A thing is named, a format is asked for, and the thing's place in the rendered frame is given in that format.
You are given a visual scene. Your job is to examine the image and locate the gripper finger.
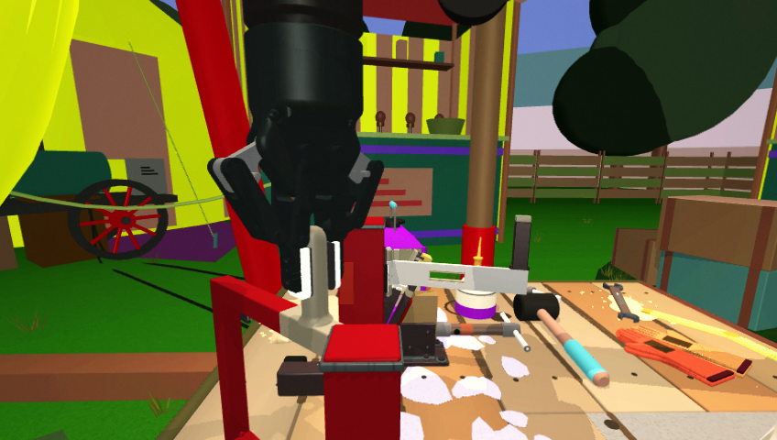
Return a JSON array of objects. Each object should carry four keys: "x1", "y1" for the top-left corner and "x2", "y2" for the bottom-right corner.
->
[
  {"x1": 312, "y1": 151, "x2": 385, "y2": 292},
  {"x1": 208, "y1": 142, "x2": 312, "y2": 300}
]

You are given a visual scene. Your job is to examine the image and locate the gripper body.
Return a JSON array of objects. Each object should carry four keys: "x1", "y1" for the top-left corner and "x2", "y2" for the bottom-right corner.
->
[{"x1": 242, "y1": 24, "x2": 366, "y2": 206}]

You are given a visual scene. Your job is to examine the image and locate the beige brake lever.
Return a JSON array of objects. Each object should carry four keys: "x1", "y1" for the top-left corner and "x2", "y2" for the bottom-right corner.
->
[{"x1": 279, "y1": 225, "x2": 341, "y2": 366}]

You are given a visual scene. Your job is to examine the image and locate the white slotted hasp bar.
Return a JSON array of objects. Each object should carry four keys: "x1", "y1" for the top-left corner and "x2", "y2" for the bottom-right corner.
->
[{"x1": 386, "y1": 258, "x2": 530, "y2": 300}]

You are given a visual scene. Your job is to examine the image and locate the brown sign with red bars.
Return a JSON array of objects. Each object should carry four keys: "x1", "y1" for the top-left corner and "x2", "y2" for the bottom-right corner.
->
[{"x1": 368, "y1": 167, "x2": 434, "y2": 218}]

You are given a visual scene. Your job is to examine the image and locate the striped fairground stall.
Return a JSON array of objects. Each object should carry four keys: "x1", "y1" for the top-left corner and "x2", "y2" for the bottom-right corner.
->
[{"x1": 356, "y1": 0, "x2": 523, "y2": 241}]

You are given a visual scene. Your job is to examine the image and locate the magenta box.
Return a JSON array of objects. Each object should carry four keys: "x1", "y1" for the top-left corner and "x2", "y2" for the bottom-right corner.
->
[{"x1": 384, "y1": 229, "x2": 427, "y2": 255}]

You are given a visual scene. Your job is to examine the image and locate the red upright column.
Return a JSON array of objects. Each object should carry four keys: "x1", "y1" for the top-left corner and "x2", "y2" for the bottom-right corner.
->
[{"x1": 337, "y1": 225, "x2": 388, "y2": 326}]

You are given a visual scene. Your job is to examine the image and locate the grey notice sign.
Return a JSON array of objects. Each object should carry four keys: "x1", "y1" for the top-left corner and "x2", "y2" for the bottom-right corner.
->
[{"x1": 124, "y1": 158, "x2": 170, "y2": 197}]

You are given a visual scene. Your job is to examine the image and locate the green bowl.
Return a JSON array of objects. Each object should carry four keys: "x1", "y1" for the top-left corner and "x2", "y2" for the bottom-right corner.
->
[{"x1": 425, "y1": 116, "x2": 466, "y2": 137}]

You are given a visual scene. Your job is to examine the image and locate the green cart with spoked wheel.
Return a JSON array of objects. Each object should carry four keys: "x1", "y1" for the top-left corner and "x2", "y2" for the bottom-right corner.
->
[{"x1": 0, "y1": 150, "x2": 180, "y2": 262}]

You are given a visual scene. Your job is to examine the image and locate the small wooden box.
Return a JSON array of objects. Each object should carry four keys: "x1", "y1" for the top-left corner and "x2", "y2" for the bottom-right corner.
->
[{"x1": 402, "y1": 293, "x2": 440, "y2": 325}]

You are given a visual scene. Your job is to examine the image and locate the white and purple tin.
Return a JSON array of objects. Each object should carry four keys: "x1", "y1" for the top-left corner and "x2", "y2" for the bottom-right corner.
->
[{"x1": 454, "y1": 287, "x2": 500, "y2": 322}]

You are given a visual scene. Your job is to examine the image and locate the yellow tent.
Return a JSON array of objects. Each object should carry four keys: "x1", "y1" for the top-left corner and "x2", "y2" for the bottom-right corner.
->
[{"x1": 0, "y1": 0, "x2": 247, "y2": 263}]

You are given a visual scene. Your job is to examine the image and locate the orange grip screwdriver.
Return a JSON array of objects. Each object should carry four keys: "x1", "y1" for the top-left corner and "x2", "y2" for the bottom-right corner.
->
[{"x1": 436, "y1": 312, "x2": 533, "y2": 354}]

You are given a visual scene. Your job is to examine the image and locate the dark brown block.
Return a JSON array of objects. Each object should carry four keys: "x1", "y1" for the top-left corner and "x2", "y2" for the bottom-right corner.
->
[{"x1": 276, "y1": 356, "x2": 326, "y2": 400}]

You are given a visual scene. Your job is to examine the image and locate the brown box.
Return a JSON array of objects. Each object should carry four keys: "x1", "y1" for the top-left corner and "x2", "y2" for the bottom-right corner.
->
[{"x1": 610, "y1": 226, "x2": 664, "y2": 281}]

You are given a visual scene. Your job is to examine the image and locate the grey spanner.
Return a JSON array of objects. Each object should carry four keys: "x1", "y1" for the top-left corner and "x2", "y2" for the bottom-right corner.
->
[{"x1": 602, "y1": 281, "x2": 641, "y2": 324}]

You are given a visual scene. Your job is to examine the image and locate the dark green tree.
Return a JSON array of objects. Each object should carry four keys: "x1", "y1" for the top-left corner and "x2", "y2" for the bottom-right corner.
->
[{"x1": 551, "y1": 0, "x2": 777, "y2": 158}]

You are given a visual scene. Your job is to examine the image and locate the teal crate with brown lid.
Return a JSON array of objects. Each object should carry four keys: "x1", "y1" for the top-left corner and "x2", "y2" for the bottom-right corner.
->
[{"x1": 656, "y1": 194, "x2": 777, "y2": 333}]

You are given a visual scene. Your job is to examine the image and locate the green guy rope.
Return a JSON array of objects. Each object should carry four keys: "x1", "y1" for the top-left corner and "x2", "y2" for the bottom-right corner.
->
[{"x1": 0, "y1": 40, "x2": 227, "y2": 250}]

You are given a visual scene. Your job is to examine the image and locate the red swingboat frame beam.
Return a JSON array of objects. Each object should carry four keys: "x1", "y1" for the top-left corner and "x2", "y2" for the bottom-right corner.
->
[{"x1": 176, "y1": 0, "x2": 287, "y2": 294}]

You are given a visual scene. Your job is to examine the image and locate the brown wooden post red base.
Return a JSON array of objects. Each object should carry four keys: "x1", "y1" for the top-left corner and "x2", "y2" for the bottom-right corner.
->
[{"x1": 460, "y1": 6, "x2": 509, "y2": 267}]

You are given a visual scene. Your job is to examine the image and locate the red angled gate frame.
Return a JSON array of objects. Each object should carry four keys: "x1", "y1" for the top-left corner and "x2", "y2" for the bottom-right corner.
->
[{"x1": 209, "y1": 275, "x2": 300, "y2": 440}]

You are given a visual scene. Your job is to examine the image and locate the dark grey upright post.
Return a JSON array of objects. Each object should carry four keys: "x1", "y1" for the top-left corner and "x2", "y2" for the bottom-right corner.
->
[{"x1": 512, "y1": 214, "x2": 533, "y2": 272}]

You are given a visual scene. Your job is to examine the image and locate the dark brown base plate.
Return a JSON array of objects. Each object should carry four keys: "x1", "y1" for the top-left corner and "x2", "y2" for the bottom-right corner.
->
[{"x1": 400, "y1": 323, "x2": 451, "y2": 369}]

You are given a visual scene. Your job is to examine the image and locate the red capped buffer post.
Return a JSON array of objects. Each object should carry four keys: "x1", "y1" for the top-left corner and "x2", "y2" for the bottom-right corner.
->
[{"x1": 320, "y1": 323, "x2": 406, "y2": 440}]

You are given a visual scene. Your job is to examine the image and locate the black mallet with wooden handle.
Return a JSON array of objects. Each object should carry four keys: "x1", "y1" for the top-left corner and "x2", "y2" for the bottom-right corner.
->
[{"x1": 512, "y1": 291, "x2": 610, "y2": 389}]

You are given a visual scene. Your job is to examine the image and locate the wooden rail fence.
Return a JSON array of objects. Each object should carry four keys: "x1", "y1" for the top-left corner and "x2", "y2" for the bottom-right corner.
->
[{"x1": 506, "y1": 149, "x2": 761, "y2": 204}]

